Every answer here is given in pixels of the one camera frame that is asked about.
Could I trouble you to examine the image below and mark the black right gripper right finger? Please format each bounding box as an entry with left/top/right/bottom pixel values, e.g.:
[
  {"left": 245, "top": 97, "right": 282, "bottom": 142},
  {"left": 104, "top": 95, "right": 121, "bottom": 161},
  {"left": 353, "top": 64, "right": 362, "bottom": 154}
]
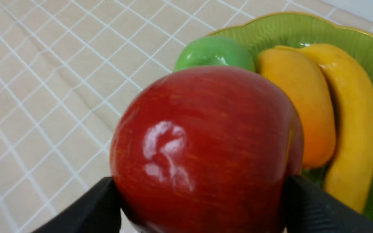
[{"left": 284, "top": 175, "right": 373, "bottom": 233}]

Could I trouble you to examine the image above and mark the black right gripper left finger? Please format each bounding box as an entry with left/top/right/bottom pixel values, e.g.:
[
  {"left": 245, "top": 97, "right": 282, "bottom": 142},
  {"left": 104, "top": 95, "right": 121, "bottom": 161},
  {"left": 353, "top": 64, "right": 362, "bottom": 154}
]
[{"left": 33, "top": 177, "right": 122, "bottom": 233}]

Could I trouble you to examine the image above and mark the red apple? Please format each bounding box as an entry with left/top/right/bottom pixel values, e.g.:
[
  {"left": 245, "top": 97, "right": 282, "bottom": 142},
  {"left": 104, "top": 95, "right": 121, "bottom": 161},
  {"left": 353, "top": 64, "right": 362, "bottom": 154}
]
[{"left": 110, "top": 66, "right": 303, "bottom": 233}]

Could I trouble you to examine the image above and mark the yellow banana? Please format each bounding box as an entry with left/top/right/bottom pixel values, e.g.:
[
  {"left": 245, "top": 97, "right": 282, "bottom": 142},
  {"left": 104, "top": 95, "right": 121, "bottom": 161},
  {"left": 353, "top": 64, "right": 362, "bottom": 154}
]
[{"left": 296, "top": 44, "right": 373, "bottom": 213}]

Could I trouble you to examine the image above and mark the orange mango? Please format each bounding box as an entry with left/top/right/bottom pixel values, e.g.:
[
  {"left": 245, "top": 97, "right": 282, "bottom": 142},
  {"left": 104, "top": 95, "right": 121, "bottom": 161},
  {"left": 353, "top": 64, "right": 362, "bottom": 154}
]
[{"left": 256, "top": 47, "right": 336, "bottom": 169}]

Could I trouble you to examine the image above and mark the green leaf-shaped plate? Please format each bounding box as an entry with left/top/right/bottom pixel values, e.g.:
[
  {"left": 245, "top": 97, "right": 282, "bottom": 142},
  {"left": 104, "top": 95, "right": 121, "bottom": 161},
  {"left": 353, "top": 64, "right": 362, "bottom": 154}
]
[{"left": 210, "top": 12, "right": 373, "bottom": 221}]

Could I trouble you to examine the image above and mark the green apple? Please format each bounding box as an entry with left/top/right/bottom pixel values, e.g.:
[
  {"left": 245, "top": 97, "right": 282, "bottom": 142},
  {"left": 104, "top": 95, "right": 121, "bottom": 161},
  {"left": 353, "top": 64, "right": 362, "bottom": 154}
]
[{"left": 173, "top": 36, "right": 256, "bottom": 72}]

